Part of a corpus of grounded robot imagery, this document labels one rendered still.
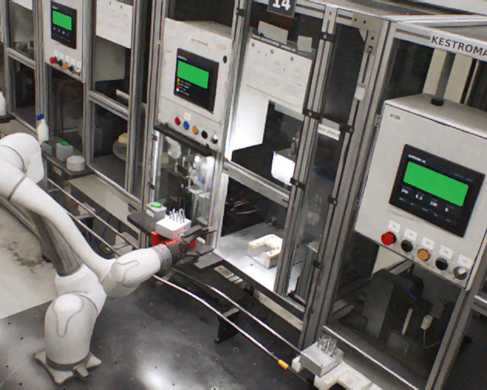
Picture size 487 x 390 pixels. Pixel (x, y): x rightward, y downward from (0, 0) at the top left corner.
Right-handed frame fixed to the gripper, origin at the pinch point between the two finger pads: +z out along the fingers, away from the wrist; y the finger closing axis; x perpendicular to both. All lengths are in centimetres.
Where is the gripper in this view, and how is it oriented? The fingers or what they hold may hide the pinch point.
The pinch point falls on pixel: (207, 240)
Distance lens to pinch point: 217.8
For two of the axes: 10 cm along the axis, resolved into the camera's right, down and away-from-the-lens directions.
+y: 1.3, -8.9, -4.3
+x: -7.0, -3.9, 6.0
